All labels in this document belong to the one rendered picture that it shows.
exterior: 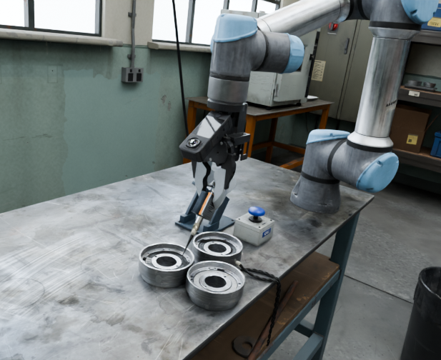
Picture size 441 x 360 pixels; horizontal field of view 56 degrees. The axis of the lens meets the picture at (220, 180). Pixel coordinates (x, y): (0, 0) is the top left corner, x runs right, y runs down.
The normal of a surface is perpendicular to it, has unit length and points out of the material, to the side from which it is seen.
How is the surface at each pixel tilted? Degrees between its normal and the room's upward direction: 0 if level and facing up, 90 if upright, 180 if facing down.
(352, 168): 93
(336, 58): 90
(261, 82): 88
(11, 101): 90
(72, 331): 0
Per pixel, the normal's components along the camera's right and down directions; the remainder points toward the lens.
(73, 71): 0.81, 0.29
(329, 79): -0.57, 0.20
